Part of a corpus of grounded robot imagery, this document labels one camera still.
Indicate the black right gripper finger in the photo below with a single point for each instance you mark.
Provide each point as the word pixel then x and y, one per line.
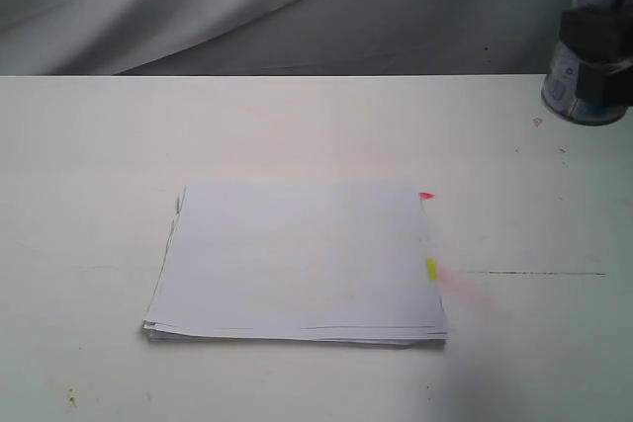
pixel 605 85
pixel 596 35

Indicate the silver spray can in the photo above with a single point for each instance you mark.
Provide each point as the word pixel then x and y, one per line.
pixel 559 90

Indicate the red sticky tab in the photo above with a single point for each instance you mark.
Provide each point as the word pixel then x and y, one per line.
pixel 426 196

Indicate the yellow sticky tab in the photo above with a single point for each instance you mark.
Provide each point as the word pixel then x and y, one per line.
pixel 431 269

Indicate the white paper stack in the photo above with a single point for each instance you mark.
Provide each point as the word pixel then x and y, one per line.
pixel 330 262

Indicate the white backdrop cloth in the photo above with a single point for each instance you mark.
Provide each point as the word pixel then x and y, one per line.
pixel 277 37

